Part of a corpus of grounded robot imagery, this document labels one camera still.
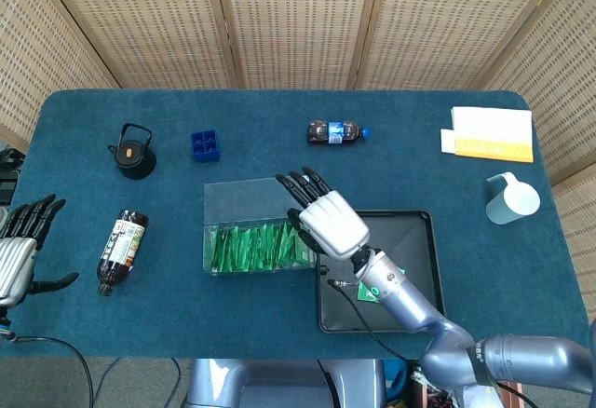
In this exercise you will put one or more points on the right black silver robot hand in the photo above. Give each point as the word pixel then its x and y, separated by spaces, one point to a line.
pixel 333 226

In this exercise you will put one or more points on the black teapot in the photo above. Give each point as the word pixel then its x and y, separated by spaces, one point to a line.
pixel 132 156

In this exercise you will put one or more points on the brown tea bottle printed label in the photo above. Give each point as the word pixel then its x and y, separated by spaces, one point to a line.
pixel 122 249

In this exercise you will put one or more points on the blue carpet table mat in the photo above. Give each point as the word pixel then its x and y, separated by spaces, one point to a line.
pixel 261 156

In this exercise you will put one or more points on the clear box of green sachets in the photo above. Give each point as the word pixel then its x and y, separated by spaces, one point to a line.
pixel 242 203

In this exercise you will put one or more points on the white plastic measuring jug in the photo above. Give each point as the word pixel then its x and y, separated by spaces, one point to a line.
pixel 510 203

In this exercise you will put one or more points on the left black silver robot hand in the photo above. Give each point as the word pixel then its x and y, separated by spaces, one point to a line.
pixel 18 249

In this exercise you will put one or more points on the red-brown box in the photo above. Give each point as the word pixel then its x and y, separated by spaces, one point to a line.
pixel 430 398

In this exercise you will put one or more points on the cola bottle with blue cap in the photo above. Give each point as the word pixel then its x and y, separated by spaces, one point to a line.
pixel 335 132

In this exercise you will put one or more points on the black equipment beside table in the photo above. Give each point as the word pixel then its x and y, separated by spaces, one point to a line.
pixel 8 180

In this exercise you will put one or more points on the white and yellow box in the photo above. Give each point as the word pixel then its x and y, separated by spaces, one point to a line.
pixel 493 133

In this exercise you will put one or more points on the green sachet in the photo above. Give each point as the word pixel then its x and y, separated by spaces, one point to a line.
pixel 365 296

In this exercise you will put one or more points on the black plastic tray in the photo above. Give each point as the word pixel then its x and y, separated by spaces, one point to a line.
pixel 410 240

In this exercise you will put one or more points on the blue four-cell box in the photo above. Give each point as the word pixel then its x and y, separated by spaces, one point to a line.
pixel 205 147

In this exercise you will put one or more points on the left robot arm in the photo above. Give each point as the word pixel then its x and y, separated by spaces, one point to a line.
pixel 4 319

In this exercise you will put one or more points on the bamboo folding screen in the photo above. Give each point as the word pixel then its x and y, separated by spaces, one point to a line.
pixel 298 21

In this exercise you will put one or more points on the green tea packets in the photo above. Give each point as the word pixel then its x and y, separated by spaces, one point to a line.
pixel 251 247

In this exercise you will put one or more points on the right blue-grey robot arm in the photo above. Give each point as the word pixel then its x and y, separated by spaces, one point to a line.
pixel 419 315

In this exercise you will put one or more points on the blue-grey robot torso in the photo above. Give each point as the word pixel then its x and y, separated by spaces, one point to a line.
pixel 279 384

